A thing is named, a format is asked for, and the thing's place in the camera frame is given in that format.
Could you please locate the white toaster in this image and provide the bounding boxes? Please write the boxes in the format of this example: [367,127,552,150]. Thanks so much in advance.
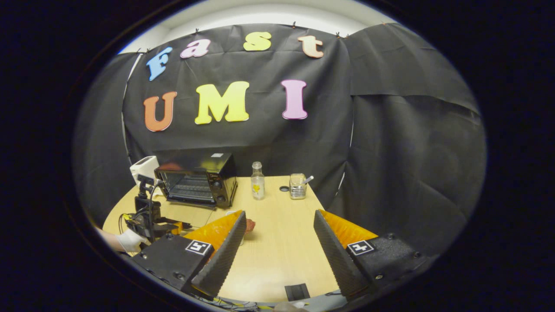
[130,156,160,185]

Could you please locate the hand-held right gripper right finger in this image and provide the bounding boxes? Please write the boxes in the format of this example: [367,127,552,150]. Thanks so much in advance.
[313,210,428,300]

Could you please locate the white rectangular food tray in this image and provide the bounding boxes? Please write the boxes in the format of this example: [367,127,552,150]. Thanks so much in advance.
[225,210,256,246]

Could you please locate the yellow and black cables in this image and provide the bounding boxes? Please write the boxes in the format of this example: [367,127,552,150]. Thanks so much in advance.
[191,294,278,311]

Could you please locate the clear glass cup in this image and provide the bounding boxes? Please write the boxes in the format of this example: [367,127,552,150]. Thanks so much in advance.
[289,173,307,200]

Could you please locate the clear glass bottle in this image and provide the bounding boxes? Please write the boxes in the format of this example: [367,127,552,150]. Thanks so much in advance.
[251,161,266,201]

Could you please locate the small black box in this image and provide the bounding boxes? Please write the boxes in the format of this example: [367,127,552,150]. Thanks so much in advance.
[285,283,311,302]

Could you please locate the black electric oven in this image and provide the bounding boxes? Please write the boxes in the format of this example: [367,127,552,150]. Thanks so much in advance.
[154,152,239,211]

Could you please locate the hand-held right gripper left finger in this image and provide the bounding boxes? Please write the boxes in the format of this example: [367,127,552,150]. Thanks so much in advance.
[130,211,247,299]

